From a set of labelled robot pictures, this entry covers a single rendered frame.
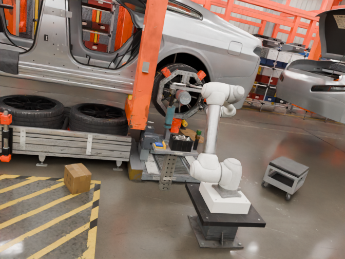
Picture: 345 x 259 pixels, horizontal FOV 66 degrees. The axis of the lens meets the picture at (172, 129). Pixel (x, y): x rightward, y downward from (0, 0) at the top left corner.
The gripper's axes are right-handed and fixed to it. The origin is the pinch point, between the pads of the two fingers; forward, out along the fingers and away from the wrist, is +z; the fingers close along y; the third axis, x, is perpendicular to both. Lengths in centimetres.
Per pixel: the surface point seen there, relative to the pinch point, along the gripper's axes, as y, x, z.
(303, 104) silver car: 219, 2, 98
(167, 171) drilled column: -36, -63, -42
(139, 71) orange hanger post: -74, 26, -17
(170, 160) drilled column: -36, -49, -44
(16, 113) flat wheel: -180, -35, 3
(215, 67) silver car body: 21, 39, 35
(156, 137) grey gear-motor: -42, -44, 0
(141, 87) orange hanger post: -70, 12, -17
